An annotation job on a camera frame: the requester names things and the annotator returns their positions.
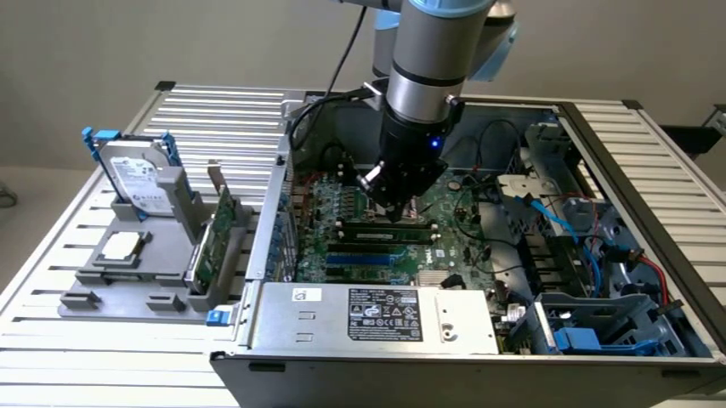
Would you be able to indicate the open black PC case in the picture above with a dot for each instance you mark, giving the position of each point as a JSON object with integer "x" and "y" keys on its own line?
{"x": 453, "y": 378}

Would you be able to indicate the blue case latch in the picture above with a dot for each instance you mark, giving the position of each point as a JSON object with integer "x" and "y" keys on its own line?
{"x": 216, "y": 317}

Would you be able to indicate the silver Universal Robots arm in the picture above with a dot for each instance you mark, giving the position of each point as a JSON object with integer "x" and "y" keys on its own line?
{"x": 431, "y": 55}

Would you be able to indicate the empty black RAM slot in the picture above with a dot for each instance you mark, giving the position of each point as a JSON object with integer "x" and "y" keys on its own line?
{"x": 373, "y": 249}

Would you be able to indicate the green RAM stick black label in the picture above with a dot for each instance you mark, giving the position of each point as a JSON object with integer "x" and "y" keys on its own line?
{"x": 391, "y": 234}

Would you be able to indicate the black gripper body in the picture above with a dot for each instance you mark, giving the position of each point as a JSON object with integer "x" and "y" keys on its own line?
{"x": 409, "y": 144}

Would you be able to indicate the green motherboard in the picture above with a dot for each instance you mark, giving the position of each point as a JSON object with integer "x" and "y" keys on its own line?
{"x": 453, "y": 255}

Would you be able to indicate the blue expansion slot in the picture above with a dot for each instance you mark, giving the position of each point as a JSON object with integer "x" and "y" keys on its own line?
{"x": 360, "y": 258}

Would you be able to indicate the silver chipset heatsink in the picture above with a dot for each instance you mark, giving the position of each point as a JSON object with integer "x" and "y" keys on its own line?
{"x": 433, "y": 279}

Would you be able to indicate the green graphics card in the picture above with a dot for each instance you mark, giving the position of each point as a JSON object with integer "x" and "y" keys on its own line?
{"x": 212, "y": 246}

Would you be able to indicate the CPU socket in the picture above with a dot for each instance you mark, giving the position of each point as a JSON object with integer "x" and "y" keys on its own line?
{"x": 416, "y": 212}

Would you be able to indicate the hard disk in blue carrier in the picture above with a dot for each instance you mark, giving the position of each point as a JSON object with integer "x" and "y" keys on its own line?
{"x": 136, "y": 174}

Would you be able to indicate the silver CPU chip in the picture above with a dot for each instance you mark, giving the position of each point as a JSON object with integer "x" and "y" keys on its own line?
{"x": 121, "y": 246}

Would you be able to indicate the grey parts rack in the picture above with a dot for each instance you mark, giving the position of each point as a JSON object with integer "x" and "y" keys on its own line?
{"x": 164, "y": 293}

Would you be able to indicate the silver power supply unit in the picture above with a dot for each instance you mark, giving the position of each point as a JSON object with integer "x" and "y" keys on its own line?
{"x": 368, "y": 319}

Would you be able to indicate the grey disk bay cage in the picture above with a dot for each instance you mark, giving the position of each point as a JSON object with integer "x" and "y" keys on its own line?
{"x": 612, "y": 319}

